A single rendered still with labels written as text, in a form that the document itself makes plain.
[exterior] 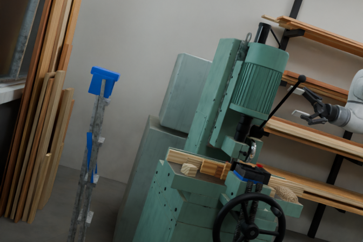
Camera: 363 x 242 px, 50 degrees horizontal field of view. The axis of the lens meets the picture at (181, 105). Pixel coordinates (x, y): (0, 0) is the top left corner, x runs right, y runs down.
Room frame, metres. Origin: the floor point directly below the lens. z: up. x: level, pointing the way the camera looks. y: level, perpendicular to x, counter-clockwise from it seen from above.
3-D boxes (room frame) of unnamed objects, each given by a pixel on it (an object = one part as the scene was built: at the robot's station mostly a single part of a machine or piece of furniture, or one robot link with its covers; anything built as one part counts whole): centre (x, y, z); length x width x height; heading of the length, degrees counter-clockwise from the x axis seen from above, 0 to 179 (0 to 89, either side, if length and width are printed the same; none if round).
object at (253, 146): (1.89, -0.38, 1.02); 0.12 x 0.03 x 0.12; 15
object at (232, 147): (1.75, -0.29, 1.03); 0.14 x 0.07 x 0.09; 15
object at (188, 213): (1.85, -0.26, 0.76); 0.57 x 0.45 x 0.09; 15
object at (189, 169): (1.55, -0.11, 0.92); 0.05 x 0.04 x 0.04; 41
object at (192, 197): (1.68, -0.31, 0.82); 0.40 x 0.21 x 0.04; 105
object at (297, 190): (1.76, -0.39, 0.92); 0.60 x 0.02 x 0.04; 105
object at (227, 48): (2.01, -0.21, 1.16); 0.22 x 0.22 x 0.72; 15
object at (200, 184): (1.63, -0.33, 0.87); 0.61 x 0.30 x 0.06; 105
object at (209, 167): (1.69, -0.28, 0.93); 0.24 x 0.01 x 0.06; 105
